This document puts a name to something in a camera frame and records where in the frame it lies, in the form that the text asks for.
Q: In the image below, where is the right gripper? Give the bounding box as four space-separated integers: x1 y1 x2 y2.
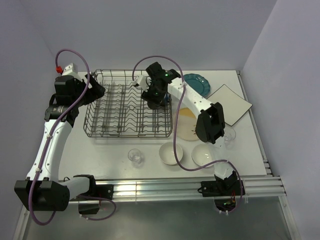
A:
140 79 166 108

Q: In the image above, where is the cream bowl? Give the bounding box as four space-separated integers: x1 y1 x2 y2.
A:
159 142 183 166

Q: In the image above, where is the clear drinking glass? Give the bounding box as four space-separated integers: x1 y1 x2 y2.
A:
127 148 145 168

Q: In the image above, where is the clear glass mug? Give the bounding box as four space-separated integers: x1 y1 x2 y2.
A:
224 126 237 149

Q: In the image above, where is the dark blue mug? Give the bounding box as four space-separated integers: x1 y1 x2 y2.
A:
164 93 171 104

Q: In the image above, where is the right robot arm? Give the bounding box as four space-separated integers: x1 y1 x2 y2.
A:
132 62 245 197

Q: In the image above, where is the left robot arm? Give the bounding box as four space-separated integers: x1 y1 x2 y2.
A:
14 74 106 212

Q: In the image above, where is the cream yellow plate leaf motif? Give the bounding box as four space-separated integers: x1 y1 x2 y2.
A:
176 107 199 141

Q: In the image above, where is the teal scalloped plate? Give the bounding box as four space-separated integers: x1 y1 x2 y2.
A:
183 73 211 98

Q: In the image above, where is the white bowl right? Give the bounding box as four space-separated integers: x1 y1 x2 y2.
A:
191 143 218 168

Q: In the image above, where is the white square plate black rim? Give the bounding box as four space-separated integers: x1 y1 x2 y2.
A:
207 84 253 126

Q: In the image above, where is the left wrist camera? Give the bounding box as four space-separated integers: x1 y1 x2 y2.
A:
55 63 78 77

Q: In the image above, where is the grey wire dish rack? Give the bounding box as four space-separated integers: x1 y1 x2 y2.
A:
83 69 173 139

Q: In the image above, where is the aluminium rail frame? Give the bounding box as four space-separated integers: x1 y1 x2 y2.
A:
13 71 302 240

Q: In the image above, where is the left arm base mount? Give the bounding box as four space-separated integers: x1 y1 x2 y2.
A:
62 174 117 221

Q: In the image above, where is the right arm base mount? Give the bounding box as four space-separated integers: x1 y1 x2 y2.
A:
197 180 246 212

